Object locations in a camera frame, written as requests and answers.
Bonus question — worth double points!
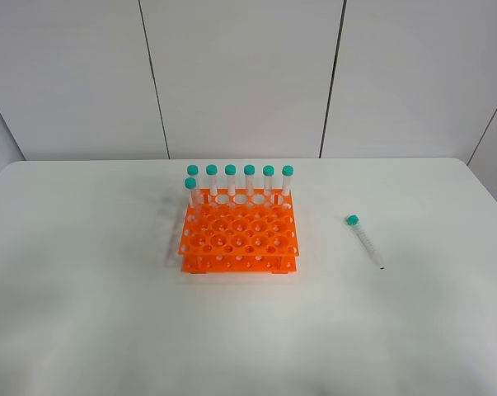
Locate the green-capped test tube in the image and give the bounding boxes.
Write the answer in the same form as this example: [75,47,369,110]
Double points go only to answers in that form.
[345,214,385,270]

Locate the orange test tube rack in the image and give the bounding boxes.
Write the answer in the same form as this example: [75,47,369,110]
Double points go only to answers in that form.
[178,188,299,274]

